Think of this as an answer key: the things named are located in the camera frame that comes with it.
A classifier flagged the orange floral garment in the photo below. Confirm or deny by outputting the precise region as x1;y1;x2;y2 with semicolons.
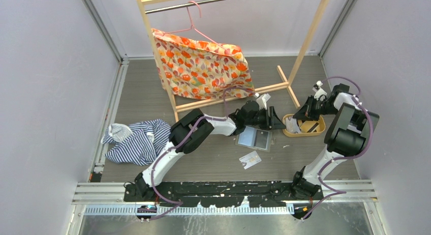
152;28;255;100

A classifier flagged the blue white striped shirt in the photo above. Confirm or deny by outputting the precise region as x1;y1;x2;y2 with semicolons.
101;119;171;166

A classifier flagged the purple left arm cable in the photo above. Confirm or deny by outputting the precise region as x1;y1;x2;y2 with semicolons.
149;87;260;221

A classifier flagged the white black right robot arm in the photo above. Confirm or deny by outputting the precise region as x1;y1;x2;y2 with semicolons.
285;81;380;200

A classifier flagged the wooden clothes rack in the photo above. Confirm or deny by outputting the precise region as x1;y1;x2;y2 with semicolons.
135;0;334;135

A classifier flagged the pink wire hanger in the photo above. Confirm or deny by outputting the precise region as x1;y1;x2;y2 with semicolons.
166;0;233;54

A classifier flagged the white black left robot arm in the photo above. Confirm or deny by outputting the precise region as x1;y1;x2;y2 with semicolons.
135;100;286;201

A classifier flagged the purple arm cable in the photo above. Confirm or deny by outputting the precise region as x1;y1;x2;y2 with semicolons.
301;76;375;221
149;87;260;221

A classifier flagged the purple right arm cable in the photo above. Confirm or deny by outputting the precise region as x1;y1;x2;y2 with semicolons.
301;76;375;221

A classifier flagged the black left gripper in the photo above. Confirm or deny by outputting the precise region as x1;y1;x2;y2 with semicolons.
244;106;285;130

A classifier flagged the tan oval tray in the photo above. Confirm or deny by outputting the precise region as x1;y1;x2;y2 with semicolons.
282;114;326;137

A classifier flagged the gold card in tray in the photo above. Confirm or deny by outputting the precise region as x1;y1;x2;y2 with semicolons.
299;121;320;133

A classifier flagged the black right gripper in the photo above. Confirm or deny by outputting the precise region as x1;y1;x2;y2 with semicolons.
293;95;338;122

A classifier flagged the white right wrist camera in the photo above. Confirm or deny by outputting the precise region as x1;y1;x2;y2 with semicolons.
313;80;327;101

